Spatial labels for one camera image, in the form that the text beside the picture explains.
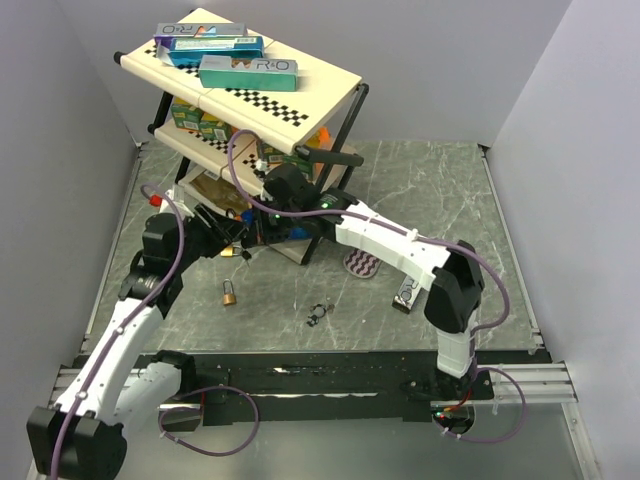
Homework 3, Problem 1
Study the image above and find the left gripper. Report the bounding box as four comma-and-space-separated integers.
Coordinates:
171, 202, 248, 273

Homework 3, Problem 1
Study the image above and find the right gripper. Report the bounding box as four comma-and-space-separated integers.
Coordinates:
246, 192, 302, 245

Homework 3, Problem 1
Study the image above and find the short brass padlock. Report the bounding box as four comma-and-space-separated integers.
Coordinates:
220, 245, 242, 258

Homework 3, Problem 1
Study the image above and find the panda keychain with keys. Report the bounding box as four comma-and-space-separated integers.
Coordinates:
306, 303, 335, 327

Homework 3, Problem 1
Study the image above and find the orange black padlock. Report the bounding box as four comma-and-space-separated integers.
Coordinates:
225, 208, 246, 223

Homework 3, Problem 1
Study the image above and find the black-headed key bunch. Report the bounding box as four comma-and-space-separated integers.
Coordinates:
241, 250, 252, 266

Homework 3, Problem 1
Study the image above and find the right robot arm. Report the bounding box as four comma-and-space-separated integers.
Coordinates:
250, 164, 485, 399

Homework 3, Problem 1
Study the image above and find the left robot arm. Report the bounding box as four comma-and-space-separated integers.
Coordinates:
26, 205, 245, 479

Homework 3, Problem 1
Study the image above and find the blue snack bag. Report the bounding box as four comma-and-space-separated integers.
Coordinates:
239, 212, 314, 244

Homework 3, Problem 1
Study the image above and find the brown flat packet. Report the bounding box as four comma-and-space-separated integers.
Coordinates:
190, 172, 250, 215

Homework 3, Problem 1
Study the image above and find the long-shackle brass padlock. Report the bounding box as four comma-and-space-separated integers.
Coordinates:
222, 279, 237, 306

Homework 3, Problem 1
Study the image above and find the green carton right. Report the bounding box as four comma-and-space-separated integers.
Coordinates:
283, 156, 314, 181

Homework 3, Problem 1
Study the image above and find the green carton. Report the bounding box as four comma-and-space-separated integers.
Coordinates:
257, 142, 285, 166
199, 113, 233, 142
283, 156, 314, 181
170, 98, 204, 131

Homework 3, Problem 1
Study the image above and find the beige three-tier shelf rack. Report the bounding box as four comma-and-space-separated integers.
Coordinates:
113, 7, 370, 267

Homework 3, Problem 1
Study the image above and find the purple wavy sponge pad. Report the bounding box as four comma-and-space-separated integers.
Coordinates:
343, 249, 381, 279

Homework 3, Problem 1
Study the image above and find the green carton far left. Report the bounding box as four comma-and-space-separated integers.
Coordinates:
170, 98, 204, 131

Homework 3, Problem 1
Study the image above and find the teal R&O box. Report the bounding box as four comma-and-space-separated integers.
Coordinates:
198, 55, 298, 92

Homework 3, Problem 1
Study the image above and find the black R&O box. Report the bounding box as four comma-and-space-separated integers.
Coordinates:
392, 275, 422, 314

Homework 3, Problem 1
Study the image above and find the blue toothpaste box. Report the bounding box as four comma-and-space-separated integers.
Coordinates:
163, 36, 264, 67

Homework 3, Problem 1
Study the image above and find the purple R&O box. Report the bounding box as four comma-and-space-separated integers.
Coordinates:
153, 23, 248, 48

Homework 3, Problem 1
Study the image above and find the black base frame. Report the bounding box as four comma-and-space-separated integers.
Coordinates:
122, 349, 551, 426

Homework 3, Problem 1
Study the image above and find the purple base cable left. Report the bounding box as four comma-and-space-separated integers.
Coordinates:
158, 385, 261, 457

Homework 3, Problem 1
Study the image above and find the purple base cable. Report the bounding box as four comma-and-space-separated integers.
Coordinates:
158, 385, 261, 457
432, 365, 527, 447

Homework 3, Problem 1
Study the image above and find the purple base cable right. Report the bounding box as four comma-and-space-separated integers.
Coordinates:
432, 365, 527, 447

